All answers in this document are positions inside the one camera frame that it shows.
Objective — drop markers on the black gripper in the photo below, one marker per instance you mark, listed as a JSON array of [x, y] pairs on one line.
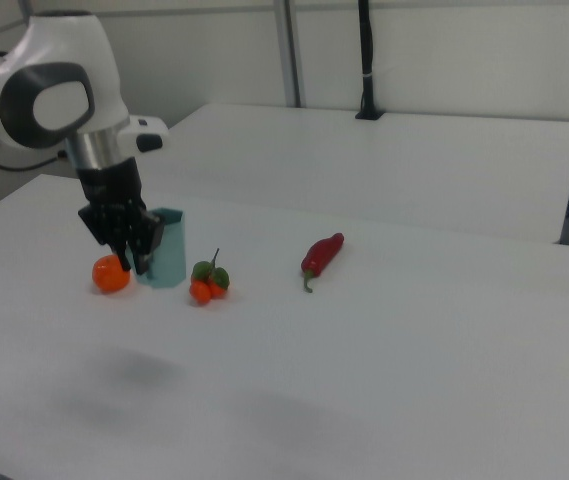
[[114, 205]]

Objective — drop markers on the light blue hexagonal mug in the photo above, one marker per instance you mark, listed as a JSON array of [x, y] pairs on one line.
[[170, 250]]

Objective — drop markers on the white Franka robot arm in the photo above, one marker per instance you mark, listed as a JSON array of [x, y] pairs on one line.
[[54, 80]]

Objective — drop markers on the orange tangerine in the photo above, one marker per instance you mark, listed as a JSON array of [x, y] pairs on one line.
[[109, 275]]

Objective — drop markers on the small oranges with leaves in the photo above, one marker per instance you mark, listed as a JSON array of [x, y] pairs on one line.
[[209, 282]]

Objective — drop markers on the red chili pepper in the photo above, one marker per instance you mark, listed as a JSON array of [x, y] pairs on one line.
[[320, 256]]

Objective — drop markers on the black pole with base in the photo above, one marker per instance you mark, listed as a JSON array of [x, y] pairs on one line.
[[367, 60]]

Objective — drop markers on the grey metal frame post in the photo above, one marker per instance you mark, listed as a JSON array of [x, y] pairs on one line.
[[291, 50]]

